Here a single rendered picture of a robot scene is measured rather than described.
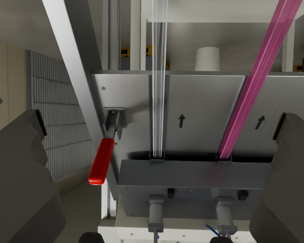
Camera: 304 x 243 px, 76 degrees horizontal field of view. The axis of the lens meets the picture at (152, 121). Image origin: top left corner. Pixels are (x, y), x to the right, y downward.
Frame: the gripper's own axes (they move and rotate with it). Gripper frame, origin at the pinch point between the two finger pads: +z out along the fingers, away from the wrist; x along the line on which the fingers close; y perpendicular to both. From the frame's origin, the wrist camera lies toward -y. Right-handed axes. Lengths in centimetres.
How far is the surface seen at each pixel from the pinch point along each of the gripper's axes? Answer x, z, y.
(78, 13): -8.0, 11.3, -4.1
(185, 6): 10, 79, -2
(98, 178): -5.7, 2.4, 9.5
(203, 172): 7.3, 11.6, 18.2
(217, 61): 93, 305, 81
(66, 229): -140, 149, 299
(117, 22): -10.2, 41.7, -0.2
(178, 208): 4.0, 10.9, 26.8
